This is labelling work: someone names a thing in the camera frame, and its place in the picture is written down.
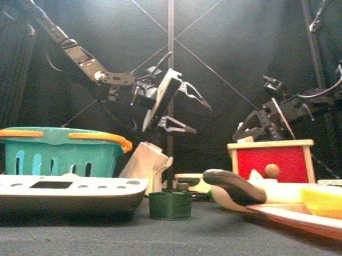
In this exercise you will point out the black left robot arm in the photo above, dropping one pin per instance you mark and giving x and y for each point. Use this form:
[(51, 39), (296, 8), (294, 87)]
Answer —
[(80, 55)]

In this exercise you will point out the red wooden box with knob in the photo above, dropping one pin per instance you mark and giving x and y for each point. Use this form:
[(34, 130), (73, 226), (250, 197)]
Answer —
[(267, 156)]

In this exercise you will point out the white toy piece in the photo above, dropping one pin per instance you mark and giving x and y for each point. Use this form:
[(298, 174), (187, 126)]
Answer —
[(284, 192)]

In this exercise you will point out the small dark green cube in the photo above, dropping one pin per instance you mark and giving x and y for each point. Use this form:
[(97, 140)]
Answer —
[(169, 205)]

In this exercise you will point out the yellow toy food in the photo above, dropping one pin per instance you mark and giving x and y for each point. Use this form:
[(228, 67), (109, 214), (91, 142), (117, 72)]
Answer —
[(324, 201)]

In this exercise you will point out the wooden tray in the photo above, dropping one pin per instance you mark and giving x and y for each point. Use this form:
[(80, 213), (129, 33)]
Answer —
[(307, 221)]

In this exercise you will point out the white and grey toy appliance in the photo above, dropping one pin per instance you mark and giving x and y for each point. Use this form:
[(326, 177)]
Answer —
[(71, 195)]

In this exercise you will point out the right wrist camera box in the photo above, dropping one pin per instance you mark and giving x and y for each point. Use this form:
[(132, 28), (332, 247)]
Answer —
[(272, 85)]

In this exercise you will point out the thin vertical frame pole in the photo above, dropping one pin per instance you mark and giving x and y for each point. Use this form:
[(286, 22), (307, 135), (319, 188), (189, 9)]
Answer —
[(169, 33)]

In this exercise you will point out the black frame post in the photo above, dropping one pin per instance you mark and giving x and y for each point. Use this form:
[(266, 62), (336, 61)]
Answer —
[(314, 50)]

